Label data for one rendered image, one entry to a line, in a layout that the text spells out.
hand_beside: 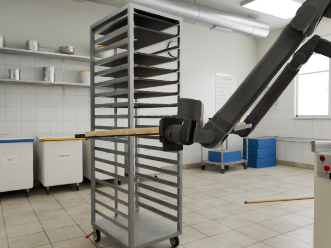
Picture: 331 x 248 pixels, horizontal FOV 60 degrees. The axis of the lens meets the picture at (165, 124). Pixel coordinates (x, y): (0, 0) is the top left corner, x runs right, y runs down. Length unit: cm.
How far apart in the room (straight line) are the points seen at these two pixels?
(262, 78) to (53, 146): 359
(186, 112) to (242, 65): 626
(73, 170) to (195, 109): 355
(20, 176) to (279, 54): 371
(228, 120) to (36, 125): 417
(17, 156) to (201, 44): 409
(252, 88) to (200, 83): 534
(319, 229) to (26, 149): 335
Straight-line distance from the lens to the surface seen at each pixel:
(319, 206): 198
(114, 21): 232
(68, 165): 420
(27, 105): 473
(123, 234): 236
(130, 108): 196
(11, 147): 407
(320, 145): 193
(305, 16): 80
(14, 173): 411
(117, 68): 219
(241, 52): 703
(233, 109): 75
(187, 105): 77
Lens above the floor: 104
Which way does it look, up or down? 1 degrees down
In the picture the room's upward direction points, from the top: straight up
